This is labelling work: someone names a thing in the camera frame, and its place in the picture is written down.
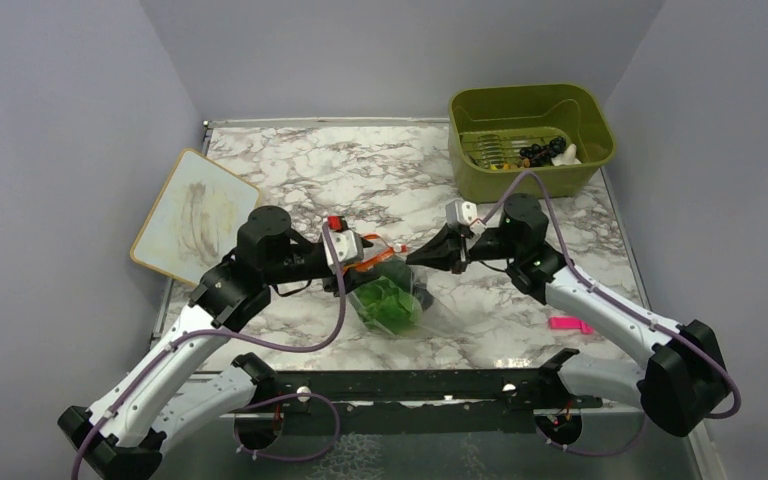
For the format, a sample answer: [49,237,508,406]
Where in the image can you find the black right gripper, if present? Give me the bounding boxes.
[406,222,521,276]

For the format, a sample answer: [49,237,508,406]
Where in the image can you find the clear zip bag orange zipper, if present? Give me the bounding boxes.
[344,234,465,339]

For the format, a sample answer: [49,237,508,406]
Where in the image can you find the green toy lettuce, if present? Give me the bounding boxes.
[349,277,423,336]

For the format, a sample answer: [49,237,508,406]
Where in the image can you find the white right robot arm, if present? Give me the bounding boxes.
[407,194,738,437]

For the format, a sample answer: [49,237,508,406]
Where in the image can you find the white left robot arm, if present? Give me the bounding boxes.
[58,206,371,479]

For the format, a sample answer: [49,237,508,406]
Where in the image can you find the pink plastic clip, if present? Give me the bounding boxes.
[548,316,595,335]

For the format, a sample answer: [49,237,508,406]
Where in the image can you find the dark blue toy grapes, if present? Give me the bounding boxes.
[519,136,567,168]

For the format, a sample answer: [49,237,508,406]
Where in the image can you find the white toy garlic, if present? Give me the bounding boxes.
[551,144,581,166]

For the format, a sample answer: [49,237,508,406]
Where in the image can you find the green plastic bin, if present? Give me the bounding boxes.
[449,84,616,203]

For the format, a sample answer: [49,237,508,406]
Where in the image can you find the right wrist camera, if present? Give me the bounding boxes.
[445,199,487,238]

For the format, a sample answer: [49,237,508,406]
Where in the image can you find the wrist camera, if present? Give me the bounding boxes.
[445,199,487,238]
[321,215,364,272]

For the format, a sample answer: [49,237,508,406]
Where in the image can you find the small whiteboard wooden frame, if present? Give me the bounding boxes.
[130,148,261,285]

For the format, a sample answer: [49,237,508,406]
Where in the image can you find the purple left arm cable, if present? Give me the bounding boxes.
[69,221,349,480]

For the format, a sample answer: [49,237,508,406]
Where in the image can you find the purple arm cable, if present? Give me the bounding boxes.
[479,170,743,421]
[69,221,349,480]

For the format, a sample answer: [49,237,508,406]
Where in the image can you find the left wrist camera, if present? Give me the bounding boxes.
[321,215,364,272]

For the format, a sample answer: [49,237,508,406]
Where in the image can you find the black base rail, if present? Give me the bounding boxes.
[234,349,603,444]

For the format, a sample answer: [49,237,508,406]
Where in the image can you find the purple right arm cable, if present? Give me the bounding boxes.
[479,170,743,421]

